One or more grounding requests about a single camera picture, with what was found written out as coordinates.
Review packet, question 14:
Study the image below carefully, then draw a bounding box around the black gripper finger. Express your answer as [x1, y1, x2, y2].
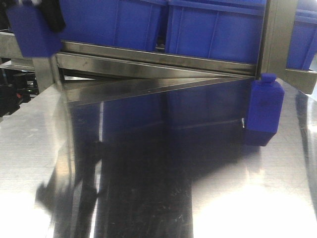
[37, 0, 66, 32]

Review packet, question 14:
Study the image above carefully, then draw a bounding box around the blue bottle-shaped part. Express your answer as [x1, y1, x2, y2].
[6, 2, 62, 58]
[246, 73, 285, 133]

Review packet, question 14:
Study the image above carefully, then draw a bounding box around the stainless steel shelf rack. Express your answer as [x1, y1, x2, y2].
[0, 0, 317, 95]

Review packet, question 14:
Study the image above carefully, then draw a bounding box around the blue bin center-left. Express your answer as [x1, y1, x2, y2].
[59, 0, 167, 52]

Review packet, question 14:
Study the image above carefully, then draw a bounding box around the blue bin center-right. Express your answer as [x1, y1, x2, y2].
[165, 0, 265, 64]

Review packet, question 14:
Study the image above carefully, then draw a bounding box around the blue bin far right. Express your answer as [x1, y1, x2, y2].
[286, 0, 317, 70]

